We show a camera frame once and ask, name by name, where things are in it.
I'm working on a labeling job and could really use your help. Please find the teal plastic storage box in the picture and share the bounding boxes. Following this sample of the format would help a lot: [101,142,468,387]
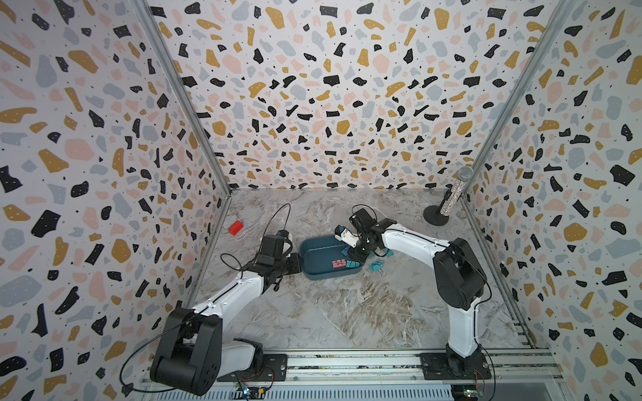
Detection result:
[299,235,362,281]

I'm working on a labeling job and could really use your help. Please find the glitter microphone on black stand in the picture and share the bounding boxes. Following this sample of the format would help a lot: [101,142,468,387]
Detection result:
[423,166,474,227]

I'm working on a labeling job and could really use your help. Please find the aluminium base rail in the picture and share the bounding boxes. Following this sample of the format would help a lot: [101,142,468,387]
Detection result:
[139,348,565,401]

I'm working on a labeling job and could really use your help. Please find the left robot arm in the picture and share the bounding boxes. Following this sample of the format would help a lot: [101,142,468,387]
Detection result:
[150,252,303,395]

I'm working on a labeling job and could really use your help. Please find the red small block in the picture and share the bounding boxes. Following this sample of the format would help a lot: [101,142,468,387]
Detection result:
[227,220,244,236]

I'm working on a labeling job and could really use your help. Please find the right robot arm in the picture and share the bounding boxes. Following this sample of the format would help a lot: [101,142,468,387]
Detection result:
[334,219,488,360]

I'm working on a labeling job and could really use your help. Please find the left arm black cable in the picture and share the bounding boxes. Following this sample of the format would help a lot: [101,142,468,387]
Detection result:
[119,202,293,394]

